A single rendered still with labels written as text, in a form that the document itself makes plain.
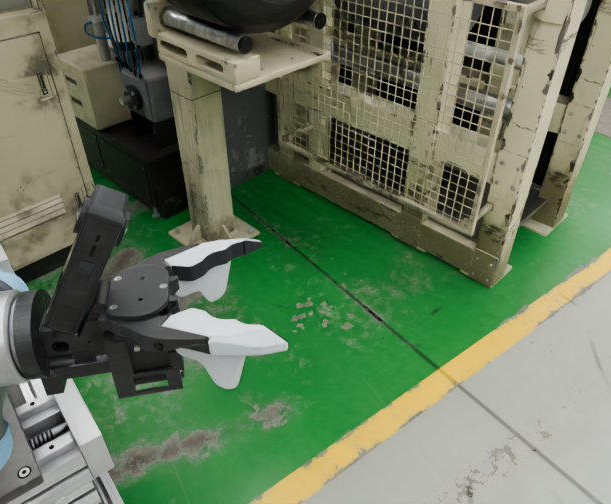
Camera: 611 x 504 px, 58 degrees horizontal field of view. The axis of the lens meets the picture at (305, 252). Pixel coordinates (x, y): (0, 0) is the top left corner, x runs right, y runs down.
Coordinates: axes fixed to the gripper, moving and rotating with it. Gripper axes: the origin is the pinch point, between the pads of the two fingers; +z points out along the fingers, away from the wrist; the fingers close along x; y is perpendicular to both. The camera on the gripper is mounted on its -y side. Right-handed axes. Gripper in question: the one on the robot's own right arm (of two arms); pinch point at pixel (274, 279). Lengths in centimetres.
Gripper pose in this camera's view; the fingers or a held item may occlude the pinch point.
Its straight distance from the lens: 46.1
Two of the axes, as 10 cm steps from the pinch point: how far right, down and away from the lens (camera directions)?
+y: 0.3, 8.5, 5.2
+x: 2.0, 5.1, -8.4
